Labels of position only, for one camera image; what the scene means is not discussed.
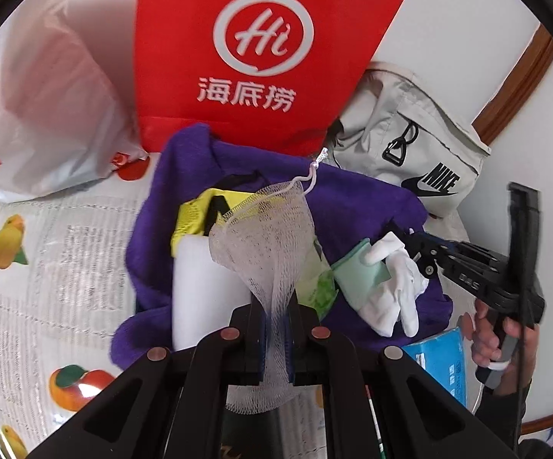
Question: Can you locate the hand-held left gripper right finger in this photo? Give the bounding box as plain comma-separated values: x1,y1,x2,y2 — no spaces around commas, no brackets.
288,303,519,459

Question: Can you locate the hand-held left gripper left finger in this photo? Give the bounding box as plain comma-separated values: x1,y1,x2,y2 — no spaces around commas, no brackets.
28,303,265,459

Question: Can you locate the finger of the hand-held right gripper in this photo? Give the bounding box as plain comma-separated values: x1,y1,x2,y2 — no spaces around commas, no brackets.
413,244,446,279
385,222,455,255

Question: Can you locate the white glove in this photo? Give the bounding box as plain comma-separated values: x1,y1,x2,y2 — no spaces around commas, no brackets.
357,232,430,338

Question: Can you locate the light green cloth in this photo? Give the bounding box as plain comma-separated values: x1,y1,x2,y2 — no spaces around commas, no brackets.
331,238,392,311

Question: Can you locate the green tissue pack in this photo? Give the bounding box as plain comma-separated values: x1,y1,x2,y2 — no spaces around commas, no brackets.
296,236,339,321

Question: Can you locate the white sponge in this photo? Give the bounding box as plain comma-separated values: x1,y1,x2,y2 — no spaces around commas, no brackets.
171,234,258,351

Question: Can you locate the white mesh net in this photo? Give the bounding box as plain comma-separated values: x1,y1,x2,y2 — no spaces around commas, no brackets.
208,150,327,414

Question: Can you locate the person's right forearm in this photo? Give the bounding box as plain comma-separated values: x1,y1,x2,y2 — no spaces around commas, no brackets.
470,378,535,445

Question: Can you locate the person's right hand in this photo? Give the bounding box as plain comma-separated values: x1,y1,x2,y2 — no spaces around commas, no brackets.
462,300,540,397

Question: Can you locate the blue tissue pack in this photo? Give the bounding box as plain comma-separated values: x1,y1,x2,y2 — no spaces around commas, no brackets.
401,327,471,409

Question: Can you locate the grey waist bag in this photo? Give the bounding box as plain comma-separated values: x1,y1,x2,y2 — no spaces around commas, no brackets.
327,61,491,216

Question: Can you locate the yellow black sock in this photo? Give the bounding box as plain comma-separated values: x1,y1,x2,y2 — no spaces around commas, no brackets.
170,187,268,256

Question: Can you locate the purple towel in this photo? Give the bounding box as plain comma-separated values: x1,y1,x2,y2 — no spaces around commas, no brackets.
111,123,453,374

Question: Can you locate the red paper bag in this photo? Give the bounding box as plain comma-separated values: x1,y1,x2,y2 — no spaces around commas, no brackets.
135,0,412,158

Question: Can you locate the white plastic shopping bag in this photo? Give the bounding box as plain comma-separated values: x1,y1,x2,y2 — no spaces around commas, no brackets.
0,0,150,202

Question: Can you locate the wooden door frame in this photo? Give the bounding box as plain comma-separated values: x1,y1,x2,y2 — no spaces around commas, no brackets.
472,24,553,146

